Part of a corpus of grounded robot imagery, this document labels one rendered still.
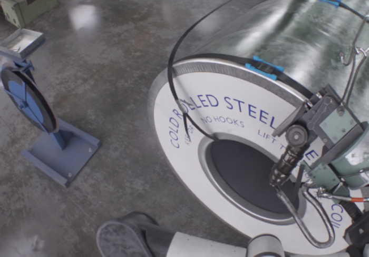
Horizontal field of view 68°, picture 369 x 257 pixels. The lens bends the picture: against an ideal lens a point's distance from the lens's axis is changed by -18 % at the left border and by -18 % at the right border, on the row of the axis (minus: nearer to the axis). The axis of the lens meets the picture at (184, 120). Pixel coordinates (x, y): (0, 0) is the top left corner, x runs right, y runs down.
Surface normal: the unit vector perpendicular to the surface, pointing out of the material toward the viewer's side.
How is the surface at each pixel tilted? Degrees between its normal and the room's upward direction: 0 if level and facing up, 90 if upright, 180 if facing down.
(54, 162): 0
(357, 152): 48
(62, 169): 0
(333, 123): 58
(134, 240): 34
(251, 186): 11
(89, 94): 0
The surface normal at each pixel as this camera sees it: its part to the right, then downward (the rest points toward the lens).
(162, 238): 0.07, -0.78
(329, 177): -0.44, 0.22
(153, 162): -0.07, -0.66
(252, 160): 0.32, -0.36
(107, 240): -0.15, -0.14
